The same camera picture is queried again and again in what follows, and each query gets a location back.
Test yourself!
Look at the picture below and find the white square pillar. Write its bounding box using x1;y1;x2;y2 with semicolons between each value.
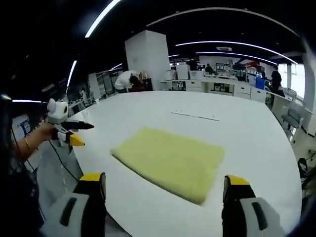
302;49;316;139
124;30;171;91

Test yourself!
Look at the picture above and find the white workbench with drawers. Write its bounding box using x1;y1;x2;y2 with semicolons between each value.
160;78;292;104

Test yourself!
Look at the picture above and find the white blue signboard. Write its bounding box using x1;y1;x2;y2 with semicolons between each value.
12;115;32;138

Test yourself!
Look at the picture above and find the white template strip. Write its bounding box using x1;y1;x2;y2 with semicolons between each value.
171;111;220;122

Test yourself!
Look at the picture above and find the black low cabinet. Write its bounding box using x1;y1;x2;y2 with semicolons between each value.
138;78;153;91

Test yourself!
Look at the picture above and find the white box appliance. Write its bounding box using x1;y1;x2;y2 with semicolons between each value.
175;64;190;79

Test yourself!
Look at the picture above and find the yellow blue grey garment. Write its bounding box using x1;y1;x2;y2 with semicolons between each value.
110;126;226;205

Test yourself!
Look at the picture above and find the person's dark patterned top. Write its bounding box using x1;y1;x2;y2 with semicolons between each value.
0;148;44;237

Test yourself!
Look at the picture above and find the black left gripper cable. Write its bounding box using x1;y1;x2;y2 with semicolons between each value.
49;140;82;180

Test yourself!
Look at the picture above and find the person's left hand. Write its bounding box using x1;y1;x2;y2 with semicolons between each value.
33;122;58;143

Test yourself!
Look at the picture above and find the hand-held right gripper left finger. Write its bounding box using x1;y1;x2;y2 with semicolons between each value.
40;172;107;237

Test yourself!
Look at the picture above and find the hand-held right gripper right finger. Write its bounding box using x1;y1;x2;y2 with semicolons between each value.
221;174;287;237

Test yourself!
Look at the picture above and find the black metal stand frame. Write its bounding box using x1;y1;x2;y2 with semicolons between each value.
297;157;316;196

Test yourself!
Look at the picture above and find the grey office chair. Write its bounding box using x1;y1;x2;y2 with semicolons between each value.
281;101;307;144

